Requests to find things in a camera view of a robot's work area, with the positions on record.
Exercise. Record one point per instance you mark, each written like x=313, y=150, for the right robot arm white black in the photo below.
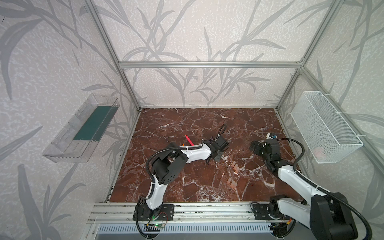
x=328, y=215

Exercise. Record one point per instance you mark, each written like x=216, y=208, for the clear plastic wall bin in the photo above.
x=79, y=138

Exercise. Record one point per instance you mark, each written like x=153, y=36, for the pink marker far left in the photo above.
x=189, y=140

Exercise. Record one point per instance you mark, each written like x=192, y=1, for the aluminium frame corner post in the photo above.
x=103, y=33
x=326, y=22

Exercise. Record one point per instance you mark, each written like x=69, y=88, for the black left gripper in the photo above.
x=220, y=146

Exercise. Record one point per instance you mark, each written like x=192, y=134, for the white wire mesh basket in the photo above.
x=326, y=132

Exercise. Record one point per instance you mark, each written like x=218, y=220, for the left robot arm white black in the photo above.
x=164, y=167

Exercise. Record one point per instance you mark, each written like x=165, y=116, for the aluminium frame corner post right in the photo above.
x=326, y=22

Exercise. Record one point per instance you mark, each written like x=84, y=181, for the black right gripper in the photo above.
x=259, y=147

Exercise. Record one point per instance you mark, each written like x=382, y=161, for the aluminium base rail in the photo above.
x=189, y=218

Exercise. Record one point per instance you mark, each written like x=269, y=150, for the aluminium frame corner post left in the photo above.
x=103, y=33

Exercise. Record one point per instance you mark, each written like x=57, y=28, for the aluminium frame horizontal bar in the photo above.
x=288, y=65

